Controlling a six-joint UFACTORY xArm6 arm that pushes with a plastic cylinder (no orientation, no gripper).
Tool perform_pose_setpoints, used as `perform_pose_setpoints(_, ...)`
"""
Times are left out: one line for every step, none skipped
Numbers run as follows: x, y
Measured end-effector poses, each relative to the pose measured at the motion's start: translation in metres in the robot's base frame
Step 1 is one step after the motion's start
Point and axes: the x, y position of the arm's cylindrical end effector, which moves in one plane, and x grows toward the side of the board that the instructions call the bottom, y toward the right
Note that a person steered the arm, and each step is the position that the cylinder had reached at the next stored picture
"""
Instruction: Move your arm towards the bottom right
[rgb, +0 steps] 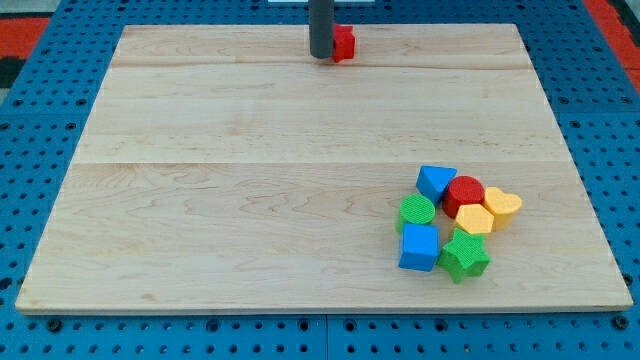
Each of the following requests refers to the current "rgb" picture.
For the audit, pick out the light wooden board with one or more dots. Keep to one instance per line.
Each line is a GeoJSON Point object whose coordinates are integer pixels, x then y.
{"type": "Point", "coordinates": [223, 170]}

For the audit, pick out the green cylinder block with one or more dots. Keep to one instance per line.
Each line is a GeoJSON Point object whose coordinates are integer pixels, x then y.
{"type": "Point", "coordinates": [415, 209]}

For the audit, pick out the blue triangle block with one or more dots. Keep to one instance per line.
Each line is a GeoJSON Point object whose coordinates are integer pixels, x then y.
{"type": "Point", "coordinates": [432, 181]}

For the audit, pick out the blue cube block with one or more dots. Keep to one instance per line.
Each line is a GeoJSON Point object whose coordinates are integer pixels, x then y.
{"type": "Point", "coordinates": [419, 247]}

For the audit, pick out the red cylinder block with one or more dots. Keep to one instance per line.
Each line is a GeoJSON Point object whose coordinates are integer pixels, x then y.
{"type": "Point", "coordinates": [462, 190]}

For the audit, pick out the red star block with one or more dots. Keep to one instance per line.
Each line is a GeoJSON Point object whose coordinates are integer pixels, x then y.
{"type": "Point", "coordinates": [344, 42]}

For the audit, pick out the yellow hexagon block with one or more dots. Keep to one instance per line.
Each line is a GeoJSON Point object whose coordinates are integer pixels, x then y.
{"type": "Point", "coordinates": [474, 219]}

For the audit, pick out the green star block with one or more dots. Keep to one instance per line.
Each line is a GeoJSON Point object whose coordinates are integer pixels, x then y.
{"type": "Point", "coordinates": [464, 255]}

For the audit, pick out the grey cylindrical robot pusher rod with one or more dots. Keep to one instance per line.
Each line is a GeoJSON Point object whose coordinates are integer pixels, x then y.
{"type": "Point", "coordinates": [321, 17]}

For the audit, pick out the yellow heart block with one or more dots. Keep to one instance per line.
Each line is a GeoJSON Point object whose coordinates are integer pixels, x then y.
{"type": "Point", "coordinates": [503, 206]}

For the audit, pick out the blue perforated base panel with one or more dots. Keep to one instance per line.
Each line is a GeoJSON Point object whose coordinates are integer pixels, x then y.
{"type": "Point", "coordinates": [594, 101]}

